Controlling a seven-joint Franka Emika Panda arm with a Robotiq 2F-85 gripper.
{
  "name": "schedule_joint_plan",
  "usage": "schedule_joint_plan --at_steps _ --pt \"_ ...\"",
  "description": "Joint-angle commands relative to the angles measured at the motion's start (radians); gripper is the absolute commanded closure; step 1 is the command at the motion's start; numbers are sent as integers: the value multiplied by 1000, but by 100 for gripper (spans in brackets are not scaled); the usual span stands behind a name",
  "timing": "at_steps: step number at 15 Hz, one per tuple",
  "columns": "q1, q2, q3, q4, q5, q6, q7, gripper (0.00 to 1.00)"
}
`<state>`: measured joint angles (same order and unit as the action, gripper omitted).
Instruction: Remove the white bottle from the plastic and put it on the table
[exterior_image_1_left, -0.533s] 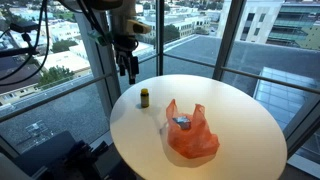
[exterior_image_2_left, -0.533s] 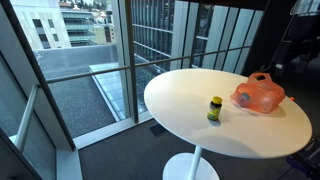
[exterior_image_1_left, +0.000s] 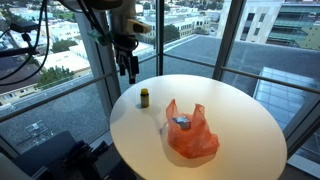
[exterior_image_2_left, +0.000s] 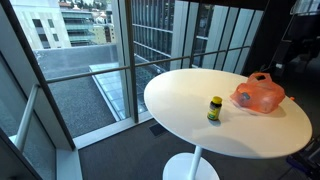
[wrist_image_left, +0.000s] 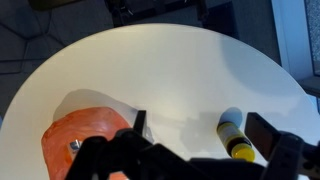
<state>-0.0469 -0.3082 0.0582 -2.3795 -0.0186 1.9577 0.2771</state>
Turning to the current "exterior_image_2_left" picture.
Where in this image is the black floor vent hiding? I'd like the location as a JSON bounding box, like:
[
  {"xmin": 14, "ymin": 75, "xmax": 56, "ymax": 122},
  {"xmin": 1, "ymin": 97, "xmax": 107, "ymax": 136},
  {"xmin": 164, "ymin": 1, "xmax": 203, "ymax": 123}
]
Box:
[{"xmin": 148, "ymin": 122, "xmax": 168, "ymax": 137}]

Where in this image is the grey metal handrail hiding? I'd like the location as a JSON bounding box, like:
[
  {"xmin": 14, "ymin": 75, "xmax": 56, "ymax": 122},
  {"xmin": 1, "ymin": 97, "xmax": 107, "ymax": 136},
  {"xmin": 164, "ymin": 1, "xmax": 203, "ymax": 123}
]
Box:
[{"xmin": 45, "ymin": 44, "xmax": 255, "ymax": 84}]

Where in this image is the yellow cap pill bottle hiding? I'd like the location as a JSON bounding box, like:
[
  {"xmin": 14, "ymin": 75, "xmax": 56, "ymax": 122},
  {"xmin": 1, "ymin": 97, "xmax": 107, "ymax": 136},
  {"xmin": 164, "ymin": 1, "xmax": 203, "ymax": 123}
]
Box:
[{"xmin": 206, "ymin": 95, "xmax": 223, "ymax": 122}]

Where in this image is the dark window corner post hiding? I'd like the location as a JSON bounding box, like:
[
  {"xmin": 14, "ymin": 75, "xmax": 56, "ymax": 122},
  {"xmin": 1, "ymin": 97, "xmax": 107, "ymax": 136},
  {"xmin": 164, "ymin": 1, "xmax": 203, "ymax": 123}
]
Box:
[{"xmin": 0, "ymin": 0, "xmax": 76, "ymax": 152}]

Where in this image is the orange plastic bag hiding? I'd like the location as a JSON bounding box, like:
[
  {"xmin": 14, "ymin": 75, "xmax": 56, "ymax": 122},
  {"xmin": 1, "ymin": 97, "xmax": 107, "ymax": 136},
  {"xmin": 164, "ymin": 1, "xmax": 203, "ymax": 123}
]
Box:
[{"xmin": 229, "ymin": 71, "xmax": 287, "ymax": 115}]

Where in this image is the white table pedestal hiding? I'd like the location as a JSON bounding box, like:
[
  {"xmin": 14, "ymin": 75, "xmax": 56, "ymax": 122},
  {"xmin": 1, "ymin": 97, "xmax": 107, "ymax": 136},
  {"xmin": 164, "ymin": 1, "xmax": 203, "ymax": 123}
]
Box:
[{"xmin": 162, "ymin": 145, "xmax": 221, "ymax": 180}]

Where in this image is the pale metal handrail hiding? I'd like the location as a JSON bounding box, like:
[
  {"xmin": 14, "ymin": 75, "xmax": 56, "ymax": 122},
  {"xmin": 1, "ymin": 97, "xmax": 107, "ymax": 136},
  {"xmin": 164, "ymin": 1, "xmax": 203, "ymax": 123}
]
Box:
[{"xmin": 13, "ymin": 83, "xmax": 40, "ymax": 153}]

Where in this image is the grey window mullion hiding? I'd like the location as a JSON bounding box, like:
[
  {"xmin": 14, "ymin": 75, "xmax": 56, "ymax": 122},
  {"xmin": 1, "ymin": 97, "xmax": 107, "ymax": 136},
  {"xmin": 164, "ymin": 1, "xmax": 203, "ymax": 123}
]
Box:
[{"xmin": 111, "ymin": 0, "xmax": 140, "ymax": 125}]

